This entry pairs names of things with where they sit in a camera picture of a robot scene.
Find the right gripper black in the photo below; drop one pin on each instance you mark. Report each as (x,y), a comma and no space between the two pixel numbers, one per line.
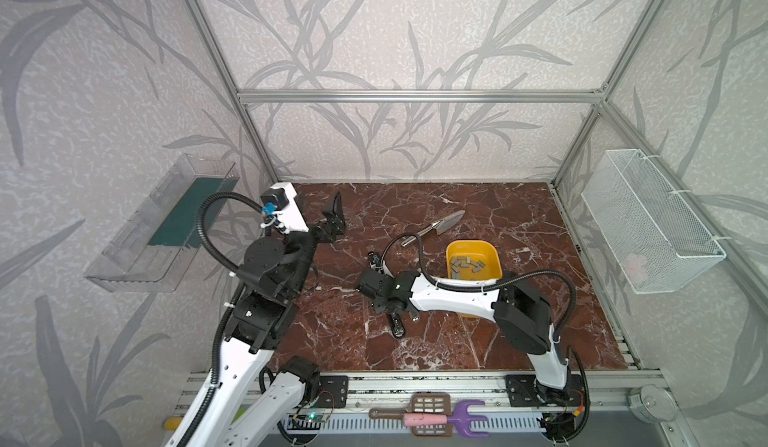
(384,294)

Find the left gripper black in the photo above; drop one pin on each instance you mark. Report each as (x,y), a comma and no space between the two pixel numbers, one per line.
(327,228)

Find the yellow plastic tray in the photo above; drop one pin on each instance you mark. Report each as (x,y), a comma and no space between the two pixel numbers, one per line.
(473,260)

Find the black stapler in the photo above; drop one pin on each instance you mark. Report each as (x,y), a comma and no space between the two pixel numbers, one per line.
(375,261)

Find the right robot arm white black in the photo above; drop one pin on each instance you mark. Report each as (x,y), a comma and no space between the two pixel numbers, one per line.
(518,308)

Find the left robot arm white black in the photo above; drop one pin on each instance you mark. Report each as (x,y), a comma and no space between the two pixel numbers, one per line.
(248,334)

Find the silver metal trowel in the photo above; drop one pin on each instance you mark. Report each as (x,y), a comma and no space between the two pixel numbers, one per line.
(439,226)

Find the brown toy spatula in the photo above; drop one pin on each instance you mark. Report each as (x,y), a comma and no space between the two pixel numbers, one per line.
(429,406)

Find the green sponge in bin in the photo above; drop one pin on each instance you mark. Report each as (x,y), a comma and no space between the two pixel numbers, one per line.
(179,227)

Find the pink object in basket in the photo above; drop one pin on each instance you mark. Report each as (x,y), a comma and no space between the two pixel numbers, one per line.
(636,269)

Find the round metal tin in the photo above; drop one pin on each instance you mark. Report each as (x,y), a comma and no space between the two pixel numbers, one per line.
(651,404)

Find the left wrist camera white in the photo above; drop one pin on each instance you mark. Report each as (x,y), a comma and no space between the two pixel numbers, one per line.
(280,210)

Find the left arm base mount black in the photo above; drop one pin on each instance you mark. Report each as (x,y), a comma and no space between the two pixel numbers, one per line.
(329,392)

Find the purple toy rake pink handle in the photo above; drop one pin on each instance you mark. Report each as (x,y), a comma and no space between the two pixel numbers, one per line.
(450,419)

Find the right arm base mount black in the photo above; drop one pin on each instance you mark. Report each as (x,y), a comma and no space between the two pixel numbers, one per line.
(523,390)

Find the clear plastic wall bin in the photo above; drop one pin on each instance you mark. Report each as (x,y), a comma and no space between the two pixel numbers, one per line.
(128,263)

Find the green toy shovel yellow handle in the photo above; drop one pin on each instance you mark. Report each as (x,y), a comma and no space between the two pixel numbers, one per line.
(171,424)

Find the white wire mesh basket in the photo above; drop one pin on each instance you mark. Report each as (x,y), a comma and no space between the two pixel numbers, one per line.
(640,212)

